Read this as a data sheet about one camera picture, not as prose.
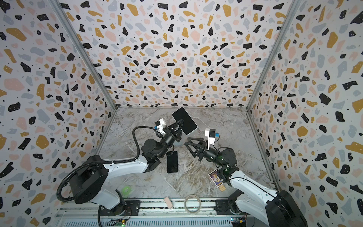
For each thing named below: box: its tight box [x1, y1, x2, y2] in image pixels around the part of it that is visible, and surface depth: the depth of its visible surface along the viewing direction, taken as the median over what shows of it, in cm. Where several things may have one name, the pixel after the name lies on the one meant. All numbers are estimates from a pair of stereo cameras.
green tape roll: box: [122, 185, 132, 196], surface depth 82 cm
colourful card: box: [207, 169, 225, 188], surface depth 85 cm
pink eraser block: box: [163, 196, 174, 210], surface depth 76 cm
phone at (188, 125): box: [171, 106, 199, 136], surface depth 70 cm
